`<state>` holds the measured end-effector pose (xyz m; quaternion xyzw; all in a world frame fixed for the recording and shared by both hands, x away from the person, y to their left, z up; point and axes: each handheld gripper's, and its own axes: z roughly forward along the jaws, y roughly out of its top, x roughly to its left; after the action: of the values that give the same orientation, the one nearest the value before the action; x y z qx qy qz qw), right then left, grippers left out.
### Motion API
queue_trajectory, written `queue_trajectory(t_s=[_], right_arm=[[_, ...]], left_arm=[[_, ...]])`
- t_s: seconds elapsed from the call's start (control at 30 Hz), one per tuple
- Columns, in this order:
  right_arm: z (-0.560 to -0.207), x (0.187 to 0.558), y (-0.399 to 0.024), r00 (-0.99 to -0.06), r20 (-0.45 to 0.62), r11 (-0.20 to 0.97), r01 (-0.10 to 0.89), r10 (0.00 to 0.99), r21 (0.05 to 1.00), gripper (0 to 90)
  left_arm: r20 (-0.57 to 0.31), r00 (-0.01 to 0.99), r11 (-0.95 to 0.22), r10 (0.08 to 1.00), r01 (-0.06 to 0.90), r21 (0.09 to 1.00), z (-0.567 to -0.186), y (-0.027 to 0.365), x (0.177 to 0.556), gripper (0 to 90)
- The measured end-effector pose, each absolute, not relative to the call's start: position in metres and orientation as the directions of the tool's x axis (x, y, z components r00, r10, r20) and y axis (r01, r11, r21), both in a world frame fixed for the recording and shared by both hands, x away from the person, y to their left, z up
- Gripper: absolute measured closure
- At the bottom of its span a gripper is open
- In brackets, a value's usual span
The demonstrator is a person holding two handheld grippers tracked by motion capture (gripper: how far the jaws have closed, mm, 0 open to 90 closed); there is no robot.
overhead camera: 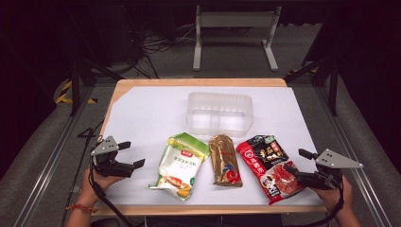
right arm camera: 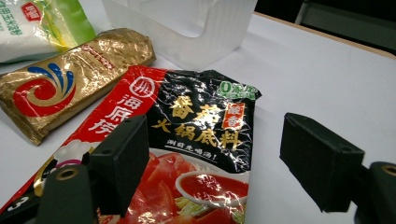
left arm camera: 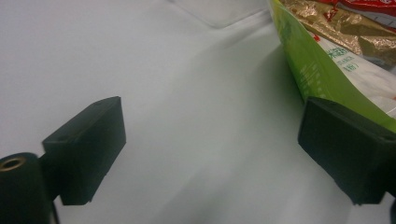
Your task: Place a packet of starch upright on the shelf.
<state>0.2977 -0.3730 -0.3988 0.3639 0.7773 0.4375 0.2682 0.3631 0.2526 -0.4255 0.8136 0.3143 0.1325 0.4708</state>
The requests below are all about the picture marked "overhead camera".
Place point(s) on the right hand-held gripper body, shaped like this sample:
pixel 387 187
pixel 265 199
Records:
pixel 321 180

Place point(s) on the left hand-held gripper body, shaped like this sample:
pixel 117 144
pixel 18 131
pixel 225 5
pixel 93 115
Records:
pixel 108 165

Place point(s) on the red black sauce packet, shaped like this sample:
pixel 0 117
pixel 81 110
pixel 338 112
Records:
pixel 266 164

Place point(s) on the green white food packet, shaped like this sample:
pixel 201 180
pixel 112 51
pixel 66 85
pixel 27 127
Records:
pixel 178 167

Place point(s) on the gold foil packet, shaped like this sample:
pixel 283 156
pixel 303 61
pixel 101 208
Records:
pixel 224 160

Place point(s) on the clear plastic bin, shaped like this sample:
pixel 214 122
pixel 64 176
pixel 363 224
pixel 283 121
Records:
pixel 219 115

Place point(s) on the person's right hand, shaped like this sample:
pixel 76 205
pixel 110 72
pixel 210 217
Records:
pixel 335 198

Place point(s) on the person's left hand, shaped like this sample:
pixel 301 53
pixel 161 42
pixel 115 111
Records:
pixel 94 184

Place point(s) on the white paper sheet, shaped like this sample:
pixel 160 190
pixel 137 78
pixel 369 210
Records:
pixel 151 110

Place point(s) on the black metal stand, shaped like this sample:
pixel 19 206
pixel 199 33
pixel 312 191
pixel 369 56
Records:
pixel 332 88
pixel 75 85

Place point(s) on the yellow black hazard tape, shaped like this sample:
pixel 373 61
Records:
pixel 64 91

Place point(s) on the white metal stand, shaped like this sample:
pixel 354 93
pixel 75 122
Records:
pixel 235 19

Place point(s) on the aluminium floor rail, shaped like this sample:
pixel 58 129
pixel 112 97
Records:
pixel 47 167
pixel 356 164

